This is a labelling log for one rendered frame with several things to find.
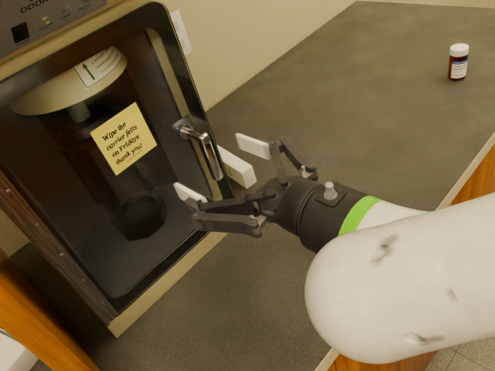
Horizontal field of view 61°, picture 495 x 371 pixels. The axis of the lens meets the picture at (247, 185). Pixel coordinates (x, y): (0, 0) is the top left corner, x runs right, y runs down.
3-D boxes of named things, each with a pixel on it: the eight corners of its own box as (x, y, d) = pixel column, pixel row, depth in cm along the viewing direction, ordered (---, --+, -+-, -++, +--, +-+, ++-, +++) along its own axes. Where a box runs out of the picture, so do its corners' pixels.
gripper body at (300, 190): (334, 172, 53) (278, 152, 59) (292, 214, 49) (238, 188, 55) (339, 213, 58) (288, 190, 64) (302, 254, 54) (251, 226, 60)
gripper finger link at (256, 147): (265, 146, 64) (268, 143, 65) (234, 135, 69) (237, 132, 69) (269, 160, 66) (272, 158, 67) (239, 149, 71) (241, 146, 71)
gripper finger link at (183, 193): (212, 212, 61) (208, 215, 60) (183, 195, 65) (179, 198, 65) (205, 197, 59) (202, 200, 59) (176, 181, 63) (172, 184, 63)
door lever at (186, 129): (207, 165, 71) (196, 174, 70) (188, 120, 65) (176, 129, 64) (228, 176, 68) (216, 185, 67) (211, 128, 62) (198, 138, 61)
